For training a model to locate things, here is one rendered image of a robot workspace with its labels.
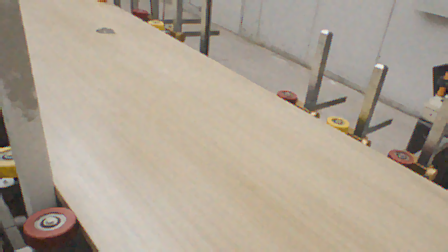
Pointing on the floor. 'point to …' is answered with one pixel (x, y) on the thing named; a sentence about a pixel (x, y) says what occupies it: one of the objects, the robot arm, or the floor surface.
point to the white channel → (23, 112)
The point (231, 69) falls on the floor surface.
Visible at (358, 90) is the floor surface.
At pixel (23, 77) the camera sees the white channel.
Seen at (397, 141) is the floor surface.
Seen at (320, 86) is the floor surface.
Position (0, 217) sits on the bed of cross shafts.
